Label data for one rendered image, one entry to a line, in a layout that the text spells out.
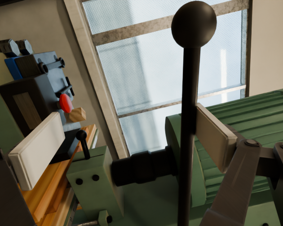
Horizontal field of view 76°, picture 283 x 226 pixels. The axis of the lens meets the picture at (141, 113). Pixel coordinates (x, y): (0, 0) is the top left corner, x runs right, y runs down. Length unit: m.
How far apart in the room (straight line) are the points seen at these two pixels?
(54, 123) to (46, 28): 1.50
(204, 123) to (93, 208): 0.30
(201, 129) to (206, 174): 0.15
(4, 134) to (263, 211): 0.45
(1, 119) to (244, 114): 0.37
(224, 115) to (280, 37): 1.72
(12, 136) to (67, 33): 1.36
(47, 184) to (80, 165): 0.08
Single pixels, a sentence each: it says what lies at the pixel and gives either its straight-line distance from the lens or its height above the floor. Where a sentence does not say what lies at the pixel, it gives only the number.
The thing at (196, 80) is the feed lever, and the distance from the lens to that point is 0.16.
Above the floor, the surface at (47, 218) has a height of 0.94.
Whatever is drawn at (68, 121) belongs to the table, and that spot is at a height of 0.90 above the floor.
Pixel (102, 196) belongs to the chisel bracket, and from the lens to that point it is 0.38.
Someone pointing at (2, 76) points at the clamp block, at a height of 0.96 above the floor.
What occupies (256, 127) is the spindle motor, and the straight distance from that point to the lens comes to 0.34.
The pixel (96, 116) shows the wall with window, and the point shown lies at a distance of 1.75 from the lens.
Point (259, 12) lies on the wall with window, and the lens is 1.89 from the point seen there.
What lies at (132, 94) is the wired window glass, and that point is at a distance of 1.72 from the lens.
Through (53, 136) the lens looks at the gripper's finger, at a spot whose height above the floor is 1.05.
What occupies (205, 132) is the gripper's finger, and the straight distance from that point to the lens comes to 0.16.
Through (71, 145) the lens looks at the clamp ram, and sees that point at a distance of 0.34.
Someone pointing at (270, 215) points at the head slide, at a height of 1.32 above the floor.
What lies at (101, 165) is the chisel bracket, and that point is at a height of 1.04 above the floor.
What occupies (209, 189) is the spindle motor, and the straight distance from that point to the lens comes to 0.32.
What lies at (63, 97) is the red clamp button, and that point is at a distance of 0.29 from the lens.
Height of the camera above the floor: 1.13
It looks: 1 degrees down
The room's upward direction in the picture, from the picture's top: 76 degrees clockwise
